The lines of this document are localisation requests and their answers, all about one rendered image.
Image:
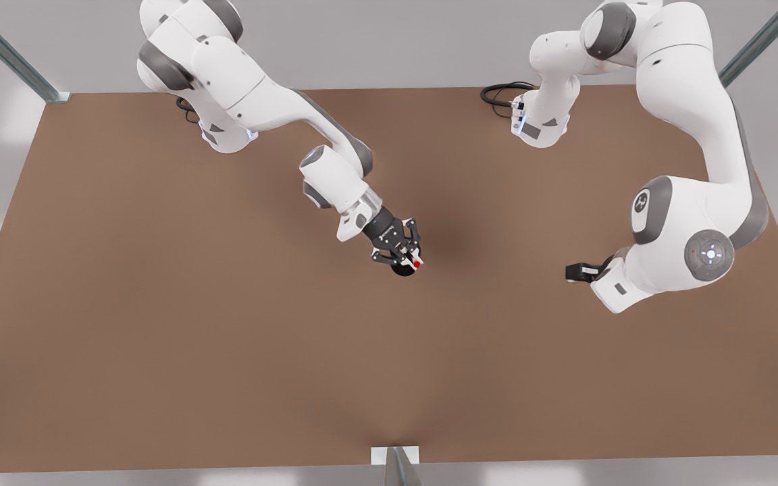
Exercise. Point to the small black red-dotted object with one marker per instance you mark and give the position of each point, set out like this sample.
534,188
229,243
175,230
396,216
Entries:
400,271

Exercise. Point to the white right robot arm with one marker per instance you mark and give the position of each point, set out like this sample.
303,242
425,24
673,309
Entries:
247,94

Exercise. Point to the silver frame post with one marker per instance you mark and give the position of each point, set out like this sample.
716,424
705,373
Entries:
399,469
764,42
4,48

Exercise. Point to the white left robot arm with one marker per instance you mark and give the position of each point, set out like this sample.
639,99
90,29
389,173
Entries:
686,81

